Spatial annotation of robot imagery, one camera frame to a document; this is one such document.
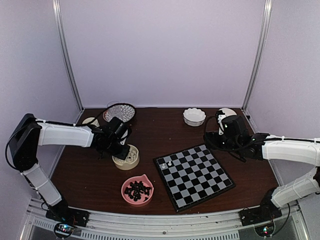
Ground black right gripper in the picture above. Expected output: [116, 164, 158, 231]
[203, 131, 241, 156]

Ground small cream bowl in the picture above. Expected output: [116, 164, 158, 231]
[219, 107, 237, 117]

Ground pink bowl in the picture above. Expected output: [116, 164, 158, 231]
[121, 174, 154, 207]

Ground clear glass tumbler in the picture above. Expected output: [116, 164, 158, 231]
[107, 100, 122, 120]

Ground white scalloped bowl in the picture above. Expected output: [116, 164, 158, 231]
[183, 108, 206, 127]

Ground patterned saucer plate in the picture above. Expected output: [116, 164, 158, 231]
[102, 103, 136, 123]

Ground black chess pieces pile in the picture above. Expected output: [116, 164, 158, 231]
[124, 181, 152, 202]

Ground cream bowl with spout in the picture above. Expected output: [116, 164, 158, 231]
[112, 144, 140, 171]

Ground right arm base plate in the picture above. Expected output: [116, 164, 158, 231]
[239, 204, 282, 226]

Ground aluminium front rail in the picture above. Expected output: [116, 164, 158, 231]
[17, 198, 311, 240]

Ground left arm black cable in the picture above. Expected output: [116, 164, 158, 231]
[4, 101, 137, 173]

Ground aluminium frame post right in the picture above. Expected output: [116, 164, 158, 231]
[241, 0, 273, 112]

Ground aluminium frame post left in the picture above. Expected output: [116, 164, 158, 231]
[52, 0, 84, 111]

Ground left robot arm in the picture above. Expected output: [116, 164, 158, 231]
[5, 113, 132, 222]

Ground black and white chessboard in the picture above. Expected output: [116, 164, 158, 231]
[153, 144, 236, 213]

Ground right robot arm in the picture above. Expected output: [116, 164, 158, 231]
[203, 111, 320, 221]

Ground white textured ceramic mug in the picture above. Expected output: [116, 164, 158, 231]
[82, 117, 100, 127]

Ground aluminium frame post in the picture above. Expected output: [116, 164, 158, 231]
[241, 0, 273, 112]
[52, 0, 84, 111]

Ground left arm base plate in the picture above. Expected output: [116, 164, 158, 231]
[45, 204, 90, 227]

